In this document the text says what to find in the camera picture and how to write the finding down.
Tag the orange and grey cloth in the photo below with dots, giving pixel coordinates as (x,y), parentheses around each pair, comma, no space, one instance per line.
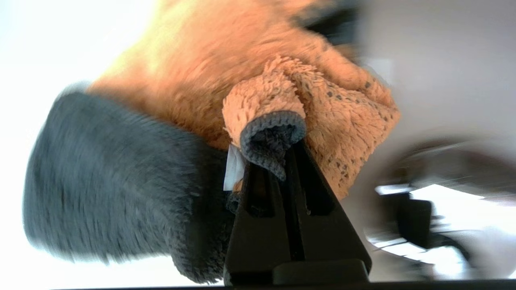
(161,121)

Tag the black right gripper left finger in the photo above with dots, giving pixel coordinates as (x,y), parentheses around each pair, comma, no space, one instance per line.
(258,241)

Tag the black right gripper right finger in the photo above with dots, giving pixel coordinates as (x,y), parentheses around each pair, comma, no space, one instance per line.
(326,237)

